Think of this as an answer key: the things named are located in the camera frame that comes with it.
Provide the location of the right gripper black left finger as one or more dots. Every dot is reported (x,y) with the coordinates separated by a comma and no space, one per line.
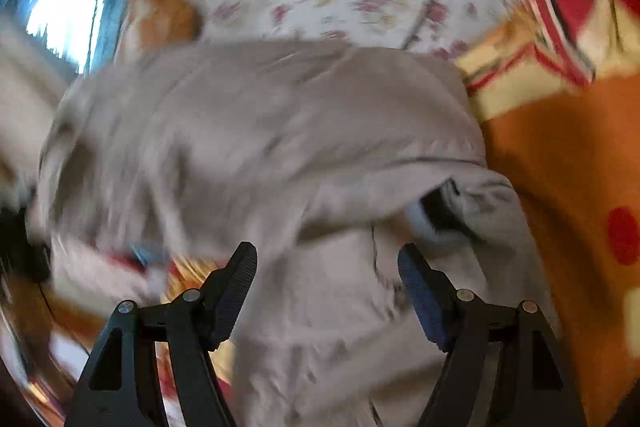
(120,386)

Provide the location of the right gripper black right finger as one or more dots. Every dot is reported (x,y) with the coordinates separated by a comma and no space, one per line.
(505,358)

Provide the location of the beige zip-up jacket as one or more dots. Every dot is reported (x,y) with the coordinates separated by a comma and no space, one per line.
(327,158)

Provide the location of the orange red dotted blanket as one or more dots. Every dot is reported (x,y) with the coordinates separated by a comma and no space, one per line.
(554,88)

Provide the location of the beige curtain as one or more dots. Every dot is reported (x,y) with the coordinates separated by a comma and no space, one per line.
(33,81)

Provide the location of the orange checkered plush cushion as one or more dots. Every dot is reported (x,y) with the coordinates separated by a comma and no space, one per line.
(149,25)

